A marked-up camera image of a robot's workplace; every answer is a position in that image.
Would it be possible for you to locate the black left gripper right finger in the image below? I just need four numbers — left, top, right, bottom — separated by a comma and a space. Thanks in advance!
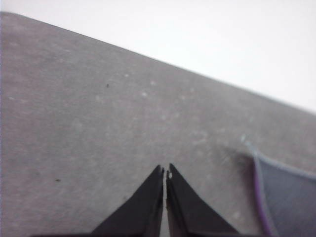
165, 163, 239, 235

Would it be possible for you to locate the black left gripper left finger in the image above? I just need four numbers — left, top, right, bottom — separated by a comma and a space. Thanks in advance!
90, 164, 165, 235

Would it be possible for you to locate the purple towel with grey hem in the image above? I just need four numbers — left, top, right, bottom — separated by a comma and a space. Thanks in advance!
241, 135, 316, 237

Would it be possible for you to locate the grey table cloth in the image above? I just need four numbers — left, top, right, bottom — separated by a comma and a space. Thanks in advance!
0, 11, 316, 237

